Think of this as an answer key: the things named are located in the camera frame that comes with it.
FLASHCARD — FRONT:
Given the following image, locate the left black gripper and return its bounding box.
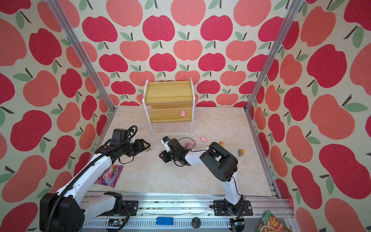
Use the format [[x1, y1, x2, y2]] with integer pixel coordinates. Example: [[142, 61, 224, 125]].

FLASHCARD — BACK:
[[121, 138, 152, 156]]

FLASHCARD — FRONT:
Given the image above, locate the pink toy pig front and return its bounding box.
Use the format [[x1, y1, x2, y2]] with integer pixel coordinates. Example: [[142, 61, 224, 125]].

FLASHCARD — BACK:
[[180, 110, 186, 118]]

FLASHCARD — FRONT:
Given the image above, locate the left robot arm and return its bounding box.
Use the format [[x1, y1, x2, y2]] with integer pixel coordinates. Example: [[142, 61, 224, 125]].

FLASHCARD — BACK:
[[39, 125, 150, 232]]

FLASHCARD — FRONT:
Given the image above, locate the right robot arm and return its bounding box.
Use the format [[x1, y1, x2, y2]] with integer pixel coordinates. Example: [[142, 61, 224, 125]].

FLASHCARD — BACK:
[[159, 136, 245, 216]]

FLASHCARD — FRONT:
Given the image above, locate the purple snack bag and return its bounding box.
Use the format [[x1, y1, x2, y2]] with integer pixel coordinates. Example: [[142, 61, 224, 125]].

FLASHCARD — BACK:
[[94, 165, 124, 188]]

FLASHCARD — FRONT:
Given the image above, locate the green orange toy car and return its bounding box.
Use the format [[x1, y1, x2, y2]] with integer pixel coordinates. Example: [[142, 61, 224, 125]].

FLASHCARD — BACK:
[[238, 149, 245, 156]]

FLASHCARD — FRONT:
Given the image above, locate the round black knob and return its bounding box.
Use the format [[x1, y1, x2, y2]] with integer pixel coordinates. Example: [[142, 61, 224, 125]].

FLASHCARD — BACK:
[[191, 217, 202, 229]]

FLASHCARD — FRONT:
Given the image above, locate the green snack bag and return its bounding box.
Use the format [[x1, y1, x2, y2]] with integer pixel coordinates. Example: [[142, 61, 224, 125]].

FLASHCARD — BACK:
[[255, 210, 291, 232]]

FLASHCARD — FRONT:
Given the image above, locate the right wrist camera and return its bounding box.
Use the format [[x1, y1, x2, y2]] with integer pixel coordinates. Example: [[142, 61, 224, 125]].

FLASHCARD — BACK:
[[161, 136, 170, 144]]

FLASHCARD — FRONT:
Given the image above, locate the wooden two-tier shelf white frame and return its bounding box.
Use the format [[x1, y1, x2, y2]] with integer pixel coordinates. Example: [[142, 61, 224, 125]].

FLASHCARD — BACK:
[[142, 78, 196, 135]]

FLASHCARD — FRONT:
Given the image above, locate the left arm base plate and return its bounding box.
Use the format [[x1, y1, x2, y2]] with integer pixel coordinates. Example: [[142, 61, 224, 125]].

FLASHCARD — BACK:
[[123, 200, 139, 217]]

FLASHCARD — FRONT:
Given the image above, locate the blue block on rail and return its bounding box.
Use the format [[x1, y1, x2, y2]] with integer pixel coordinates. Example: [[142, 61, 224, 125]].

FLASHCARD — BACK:
[[156, 217, 174, 226]]

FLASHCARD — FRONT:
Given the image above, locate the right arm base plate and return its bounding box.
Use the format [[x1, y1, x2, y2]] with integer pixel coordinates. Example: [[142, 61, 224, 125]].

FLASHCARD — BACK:
[[209, 199, 254, 217]]

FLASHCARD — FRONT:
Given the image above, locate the left aluminium frame post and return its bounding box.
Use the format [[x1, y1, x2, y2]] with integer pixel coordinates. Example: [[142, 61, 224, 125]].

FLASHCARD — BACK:
[[46, 0, 116, 113]]

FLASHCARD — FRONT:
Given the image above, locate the aluminium frame post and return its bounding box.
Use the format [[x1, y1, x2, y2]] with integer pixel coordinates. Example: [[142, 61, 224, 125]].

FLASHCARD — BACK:
[[46, 0, 116, 113], [244, 0, 304, 115]]

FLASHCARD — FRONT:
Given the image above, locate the right aluminium frame post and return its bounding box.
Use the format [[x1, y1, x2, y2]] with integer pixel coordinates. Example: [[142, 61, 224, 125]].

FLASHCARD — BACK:
[[244, 0, 304, 115]]

